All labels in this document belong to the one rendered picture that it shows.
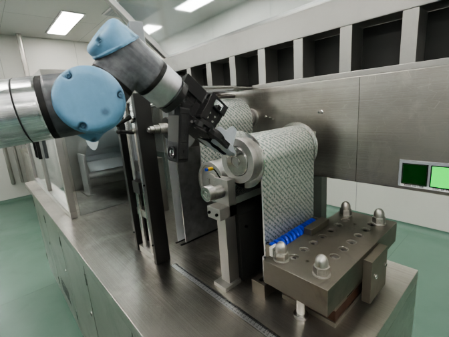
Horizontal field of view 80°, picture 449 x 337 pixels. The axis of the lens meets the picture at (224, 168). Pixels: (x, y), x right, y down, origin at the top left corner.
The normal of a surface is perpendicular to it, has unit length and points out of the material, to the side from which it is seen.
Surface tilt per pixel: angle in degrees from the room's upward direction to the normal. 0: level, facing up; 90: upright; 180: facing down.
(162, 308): 0
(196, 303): 0
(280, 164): 90
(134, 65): 107
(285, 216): 90
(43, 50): 90
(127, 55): 101
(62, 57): 90
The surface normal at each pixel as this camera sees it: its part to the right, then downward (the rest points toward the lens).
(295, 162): 0.67, 0.12
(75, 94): 0.41, 0.18
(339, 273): -0.07, -0.97
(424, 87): -0.74, 0.20
